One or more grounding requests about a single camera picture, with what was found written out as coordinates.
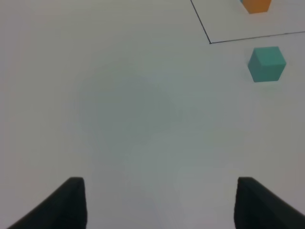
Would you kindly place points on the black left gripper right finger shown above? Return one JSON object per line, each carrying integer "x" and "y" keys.
{"x": 256, "y": 207}

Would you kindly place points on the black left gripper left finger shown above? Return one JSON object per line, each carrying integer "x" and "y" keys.
{"x": 65, "y": 208}

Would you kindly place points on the orange template block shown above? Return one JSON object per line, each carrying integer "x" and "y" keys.
{"x": 256, "y": 6}

